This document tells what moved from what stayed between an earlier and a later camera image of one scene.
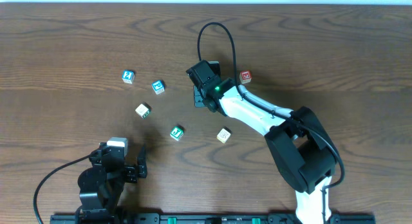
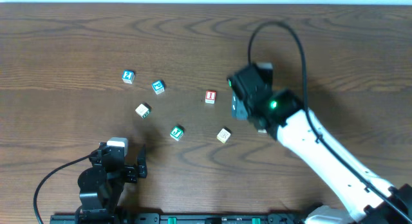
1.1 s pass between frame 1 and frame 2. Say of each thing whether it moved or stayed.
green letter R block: stayed
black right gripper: moved
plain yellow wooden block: stayed
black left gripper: stayed
